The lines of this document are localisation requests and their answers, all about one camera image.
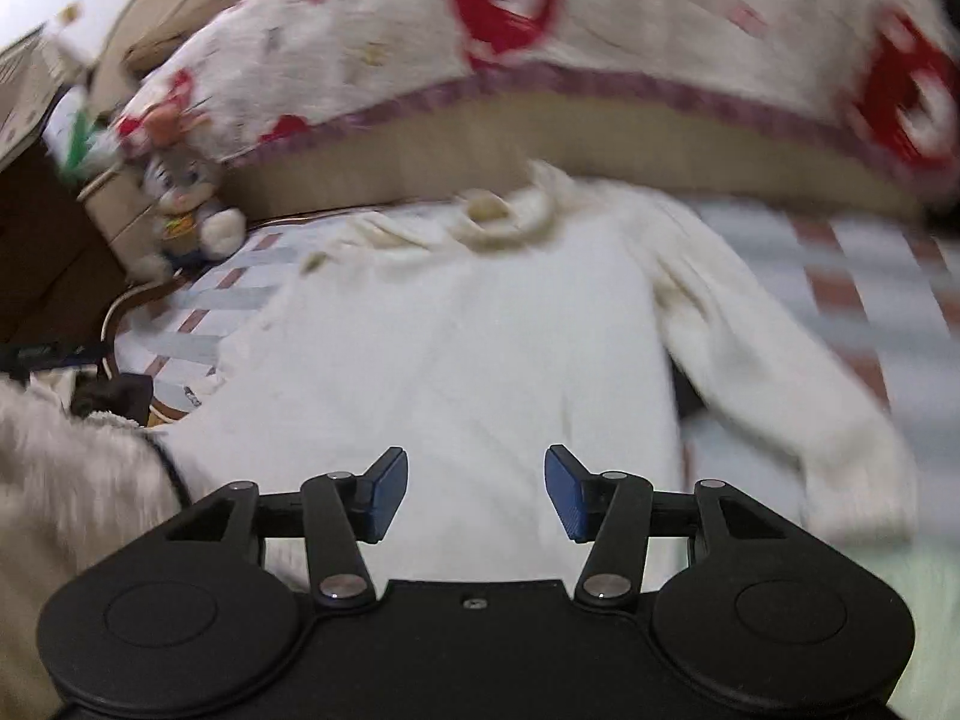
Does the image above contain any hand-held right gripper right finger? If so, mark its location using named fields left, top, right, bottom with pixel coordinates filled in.
left=544, top=444, right=788, bottom=608

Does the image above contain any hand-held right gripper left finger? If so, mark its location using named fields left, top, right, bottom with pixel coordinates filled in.
left=161, top=446, right=410, bottom=612

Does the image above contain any white fleece sweater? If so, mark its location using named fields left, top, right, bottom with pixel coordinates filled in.
left=142, top=161, right=923, bottom=593

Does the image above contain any dark wooden cabinet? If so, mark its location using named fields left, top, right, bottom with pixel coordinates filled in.
left=0, top=142, right=143, bottom=346

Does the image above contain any white nightstand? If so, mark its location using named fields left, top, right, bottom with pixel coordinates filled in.
left=79, top=165, right=166, bottom=263

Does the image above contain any grey plush bunny toy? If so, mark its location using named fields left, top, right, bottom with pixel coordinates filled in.
left=131, top=105, right=248, bottom=278

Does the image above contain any green and white package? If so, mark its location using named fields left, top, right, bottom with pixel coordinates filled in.
left=45, top=86, right=113, bottom=185

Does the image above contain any geometric patterned cloth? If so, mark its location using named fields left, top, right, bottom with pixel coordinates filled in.
left=0, top=22, right=83, bottom=166

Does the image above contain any checked rug with dog print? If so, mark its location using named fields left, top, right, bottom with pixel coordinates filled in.
left=101, top=195, right=960, bottom=720

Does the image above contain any brown pillow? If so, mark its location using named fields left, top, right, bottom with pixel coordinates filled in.
left=124, top=30, right=218, bottom=72

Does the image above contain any beige bed base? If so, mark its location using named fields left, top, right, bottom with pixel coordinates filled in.
left=225, top=86, right=931, bottom=226

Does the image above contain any quilted bear print bedspread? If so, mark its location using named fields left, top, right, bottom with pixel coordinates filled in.
left=112, top=0, right=960, bottom=203

